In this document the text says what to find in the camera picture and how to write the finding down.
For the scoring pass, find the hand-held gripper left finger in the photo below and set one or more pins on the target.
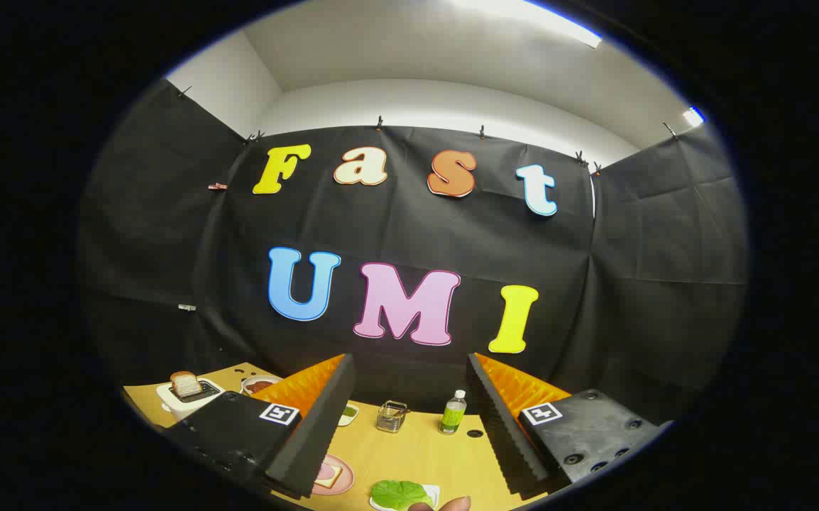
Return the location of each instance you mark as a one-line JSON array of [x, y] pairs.
[[317, 440]]

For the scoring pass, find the bread slice with ham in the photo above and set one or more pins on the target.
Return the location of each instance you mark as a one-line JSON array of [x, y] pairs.
[[330, 477]]

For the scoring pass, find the brown meat piece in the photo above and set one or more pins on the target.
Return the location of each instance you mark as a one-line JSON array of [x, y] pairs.
[[260, 385]]

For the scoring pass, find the white rounded square plate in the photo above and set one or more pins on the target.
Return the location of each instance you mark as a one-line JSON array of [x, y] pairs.
[[434, 490]]

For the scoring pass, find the pink round plate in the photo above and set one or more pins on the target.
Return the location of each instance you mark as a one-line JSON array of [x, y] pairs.
[[344, 482]]

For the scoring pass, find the small ceiling light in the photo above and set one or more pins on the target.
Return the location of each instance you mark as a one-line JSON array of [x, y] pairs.
[[693, 117]]

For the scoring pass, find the pink clip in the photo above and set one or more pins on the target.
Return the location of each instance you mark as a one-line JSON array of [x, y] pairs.
[[218, 186]]

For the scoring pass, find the white toaster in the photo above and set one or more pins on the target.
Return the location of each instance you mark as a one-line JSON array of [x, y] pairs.
[[182, 408]]

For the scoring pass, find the toasted bread slice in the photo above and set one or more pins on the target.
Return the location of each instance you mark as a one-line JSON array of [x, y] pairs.
[[186, 385]]

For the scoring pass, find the black backdrop cloth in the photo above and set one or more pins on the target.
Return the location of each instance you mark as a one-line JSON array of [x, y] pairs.
[[409, 227]]

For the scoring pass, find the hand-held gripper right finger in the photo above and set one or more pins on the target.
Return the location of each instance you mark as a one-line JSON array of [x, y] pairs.
[[505, 433]]

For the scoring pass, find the white divided dish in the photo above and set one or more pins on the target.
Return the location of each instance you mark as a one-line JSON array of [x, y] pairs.
[[349, 419]]

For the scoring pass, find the green label plastic bottle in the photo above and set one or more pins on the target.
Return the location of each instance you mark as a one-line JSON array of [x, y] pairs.
[[452, 415]]

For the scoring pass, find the green lettuce leaf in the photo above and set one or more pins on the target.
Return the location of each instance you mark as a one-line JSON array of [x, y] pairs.
[[399, 495]]

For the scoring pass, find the white round plate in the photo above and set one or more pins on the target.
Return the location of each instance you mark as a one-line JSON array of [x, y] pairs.
[[246, 387]]

